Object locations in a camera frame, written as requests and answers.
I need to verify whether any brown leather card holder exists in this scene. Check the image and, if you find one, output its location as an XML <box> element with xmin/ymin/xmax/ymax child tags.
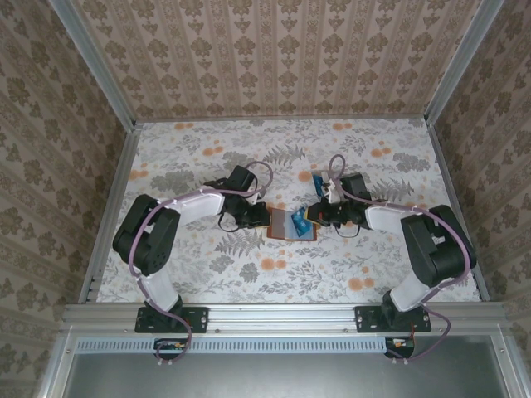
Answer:
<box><xmin>265</xmin><ymin>208</ymin><xmax>319</xmax><ymax>242</ymax></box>

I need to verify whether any floral table cover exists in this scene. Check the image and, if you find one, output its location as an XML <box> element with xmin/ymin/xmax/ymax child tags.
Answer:
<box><xmin>97</xmin><ymin>118</ymin><xmax>482</xmax><ymax>303</ymax></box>

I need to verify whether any grey metal panel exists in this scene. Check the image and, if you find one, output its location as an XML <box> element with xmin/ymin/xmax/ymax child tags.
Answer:
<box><xmin>61</xmin><ymin>352</ymin><xmax>514</xmax><ymax>398</ymax></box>

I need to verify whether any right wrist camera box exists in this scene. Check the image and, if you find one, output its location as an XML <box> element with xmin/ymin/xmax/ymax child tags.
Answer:
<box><xmin>321</xmin><ymin>172</ymin><xmax>345</xmax><ymax>205</ymax></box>

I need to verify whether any thin black left gripper cable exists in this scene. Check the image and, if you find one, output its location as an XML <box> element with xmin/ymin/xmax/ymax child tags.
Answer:
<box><xmin>217</xmin><ymin>210</ymin><xmax>244</xmax><ymax>233</ymax></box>

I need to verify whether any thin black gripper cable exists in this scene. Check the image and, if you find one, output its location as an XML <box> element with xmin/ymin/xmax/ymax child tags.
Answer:
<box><xmin>217</xmin><ymin>210</ymin><xmax>244</xmax><ymax>233</ymax></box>
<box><xmin>334</xmin><ymin>223</ymin><xmax>363</xmax><ymax>239</ymax></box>

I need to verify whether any thin black right gripper cable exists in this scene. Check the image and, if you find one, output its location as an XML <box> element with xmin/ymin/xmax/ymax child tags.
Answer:
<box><xmin>334</xmin><ymin>223</ymin><xmax>363</xmax><ymax>239</ymax></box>

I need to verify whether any long aluminium base rail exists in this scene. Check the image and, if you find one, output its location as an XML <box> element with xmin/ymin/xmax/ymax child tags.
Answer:
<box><xmin>61</xmin><ymin>302</ymin><xmax>508</xmax><ymax>332</ymax></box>

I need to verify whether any aluminium table side rail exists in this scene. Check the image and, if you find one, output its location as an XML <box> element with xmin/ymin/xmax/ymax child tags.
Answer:
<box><xmin>426</xmin><ymin>119</ymin><xmax>491</xmax><ymax>303</ymax></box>
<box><xmin>78</xmin><ymin>124</ymin><xmax>142</xmax><ymax>303</ymax></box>

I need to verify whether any aluminium table end rail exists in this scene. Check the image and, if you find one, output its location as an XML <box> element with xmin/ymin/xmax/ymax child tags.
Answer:
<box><xmin>133</xmin><ymin>112</ymin><xmax>431</xmax><ymax>124</ymax></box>

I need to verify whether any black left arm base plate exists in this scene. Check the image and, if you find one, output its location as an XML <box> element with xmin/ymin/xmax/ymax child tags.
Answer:
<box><xmin>135</xmin><ymin>305</ymin><xmax>209</xmax><ymax>334</ymax></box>

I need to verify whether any slotted white cable duct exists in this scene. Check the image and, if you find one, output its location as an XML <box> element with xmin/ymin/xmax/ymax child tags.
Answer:
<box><xmin>76</xmin><ymin>336</ymin><xmax>416</xmax><ymax>354</ymax></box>

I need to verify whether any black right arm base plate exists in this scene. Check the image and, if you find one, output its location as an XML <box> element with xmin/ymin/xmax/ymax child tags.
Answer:
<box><xmin>354</xmin><ymin>305</ymin><xmax>433</xmax><ymax>334</ymax></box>

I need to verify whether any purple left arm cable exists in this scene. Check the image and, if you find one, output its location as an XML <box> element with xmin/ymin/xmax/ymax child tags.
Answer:
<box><xmin>128</xmin><ymin>160</ymin><xmax>275</xmax><ymax>368</ymax></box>

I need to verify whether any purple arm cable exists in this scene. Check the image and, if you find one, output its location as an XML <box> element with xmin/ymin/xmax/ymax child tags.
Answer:
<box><xmin>128</xmin><ymin>160</ymin><xmax>275</xmax><ymax>368</ymax></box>
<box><xmin>328</xmin><ymin>154</ymin><xmax>476</xmax><ymax>366</ymax></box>

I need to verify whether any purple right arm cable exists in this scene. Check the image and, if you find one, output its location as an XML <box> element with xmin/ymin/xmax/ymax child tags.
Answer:
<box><xmin>328</xmin><ymin>154</ymin><xmax>476</xmax><ymax>366</ymax></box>

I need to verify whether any aluminium frame post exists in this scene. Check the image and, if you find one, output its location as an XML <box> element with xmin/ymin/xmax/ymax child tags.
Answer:
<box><xmin>48</xmin><ymin>0</ymin><xmax>138</xmax><ymax>130</ymax></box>
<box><xmin>425</xmin><ymin>0</ymin><xmax>508</xmax><ymax>125</ymax></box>

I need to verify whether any aluminium panel frame rail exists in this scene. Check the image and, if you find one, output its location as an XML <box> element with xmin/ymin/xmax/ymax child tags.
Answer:
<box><xmin>35</xmin><ymin>327</ymin><xmax>76</xmax><ymax>398</ymax></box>
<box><xmin>491</xmin><ymin>331</ymin><xmax>526</xmax><ymax>398</ymax></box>

